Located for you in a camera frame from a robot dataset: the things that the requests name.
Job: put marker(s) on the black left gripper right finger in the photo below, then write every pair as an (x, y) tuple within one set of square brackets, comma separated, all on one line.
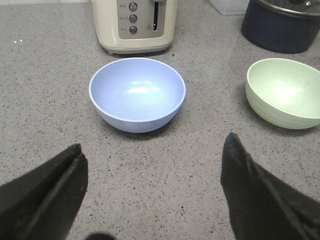
[(261, 206)]

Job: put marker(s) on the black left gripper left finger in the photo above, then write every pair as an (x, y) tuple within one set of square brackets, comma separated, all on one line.
[(43, 203)]

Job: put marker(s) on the green bowl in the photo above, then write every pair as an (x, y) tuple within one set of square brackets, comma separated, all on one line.
[(284, 92)]

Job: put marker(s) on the blue bowl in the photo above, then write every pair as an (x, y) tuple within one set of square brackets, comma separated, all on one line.
[(137, 95)]

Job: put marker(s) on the dark blue saucepan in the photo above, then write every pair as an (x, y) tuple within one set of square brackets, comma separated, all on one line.
[(278, 31)]

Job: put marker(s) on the cream toaster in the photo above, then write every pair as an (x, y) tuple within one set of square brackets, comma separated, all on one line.
[(134, 26)]

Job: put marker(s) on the clear plastic container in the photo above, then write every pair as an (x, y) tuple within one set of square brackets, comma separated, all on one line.
[(230, 7)]

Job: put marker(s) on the glass pot lid blue knob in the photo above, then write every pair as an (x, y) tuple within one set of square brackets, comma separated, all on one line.
[(308, 8)]

